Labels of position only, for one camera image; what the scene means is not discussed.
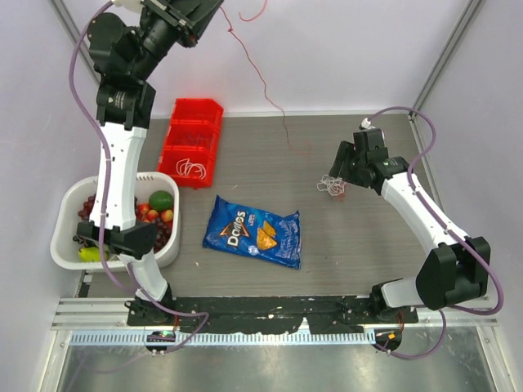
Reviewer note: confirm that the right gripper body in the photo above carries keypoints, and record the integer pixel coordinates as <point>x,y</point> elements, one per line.
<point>355,172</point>

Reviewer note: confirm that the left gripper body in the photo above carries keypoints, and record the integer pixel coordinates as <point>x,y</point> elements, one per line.
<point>163,28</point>

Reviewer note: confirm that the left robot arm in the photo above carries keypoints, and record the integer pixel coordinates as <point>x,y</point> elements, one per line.
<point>127,41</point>

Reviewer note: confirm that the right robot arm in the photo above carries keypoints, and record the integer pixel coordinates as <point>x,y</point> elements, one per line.
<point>453,271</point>

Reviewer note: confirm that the blue Doritos chip bag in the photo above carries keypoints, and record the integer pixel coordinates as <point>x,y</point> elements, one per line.
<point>247,231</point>

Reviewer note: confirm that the red plastic bin rack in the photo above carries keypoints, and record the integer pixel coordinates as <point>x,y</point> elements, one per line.
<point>190,147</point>

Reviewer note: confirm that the green avocado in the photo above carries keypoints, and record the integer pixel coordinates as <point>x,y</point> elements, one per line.
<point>161,200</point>

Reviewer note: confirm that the red-yellow peaches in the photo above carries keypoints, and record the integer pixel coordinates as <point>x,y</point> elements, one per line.
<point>146,213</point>

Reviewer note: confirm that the white fruit basket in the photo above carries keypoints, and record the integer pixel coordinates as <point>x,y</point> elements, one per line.
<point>64,251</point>

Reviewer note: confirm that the dark grape bunch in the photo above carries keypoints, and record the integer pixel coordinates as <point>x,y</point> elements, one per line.
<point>164,231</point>

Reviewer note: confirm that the purple grape bunch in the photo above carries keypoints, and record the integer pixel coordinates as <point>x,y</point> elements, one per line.
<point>88,205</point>

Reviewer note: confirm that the yellow-green pear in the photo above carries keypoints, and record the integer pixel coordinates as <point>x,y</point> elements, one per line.
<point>89,254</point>

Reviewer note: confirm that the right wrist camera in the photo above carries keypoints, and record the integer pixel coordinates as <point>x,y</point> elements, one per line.
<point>366,125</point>

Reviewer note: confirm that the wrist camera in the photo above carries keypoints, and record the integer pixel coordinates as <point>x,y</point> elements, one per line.
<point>130,5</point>
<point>366,125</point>

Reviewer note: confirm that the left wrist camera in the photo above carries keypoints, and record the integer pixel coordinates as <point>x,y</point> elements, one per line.
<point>130,5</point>

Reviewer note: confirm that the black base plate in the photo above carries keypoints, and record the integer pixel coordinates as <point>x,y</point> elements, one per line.
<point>267,314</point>

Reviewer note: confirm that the slotted cable duct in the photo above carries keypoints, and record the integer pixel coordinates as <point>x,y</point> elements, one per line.
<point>157,338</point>

